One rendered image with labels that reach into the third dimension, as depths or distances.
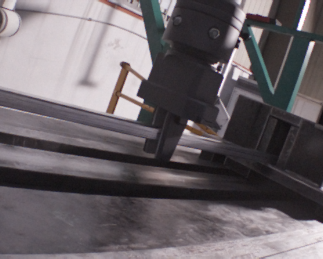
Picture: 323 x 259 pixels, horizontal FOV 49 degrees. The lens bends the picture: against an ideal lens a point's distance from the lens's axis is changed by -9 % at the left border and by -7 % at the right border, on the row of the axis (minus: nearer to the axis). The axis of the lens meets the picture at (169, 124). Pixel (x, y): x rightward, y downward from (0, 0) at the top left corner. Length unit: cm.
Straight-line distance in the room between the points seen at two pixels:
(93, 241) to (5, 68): 206
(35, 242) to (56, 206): 6
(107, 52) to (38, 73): 51
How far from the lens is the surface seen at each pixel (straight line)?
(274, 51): 375
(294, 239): 40
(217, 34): 44
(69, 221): 27
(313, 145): 65
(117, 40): 260
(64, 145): 47
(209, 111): 43
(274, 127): 69
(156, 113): 47
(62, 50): 240
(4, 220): 25
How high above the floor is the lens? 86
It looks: 6 degrees down
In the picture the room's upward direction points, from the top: 21 degrees clockwise
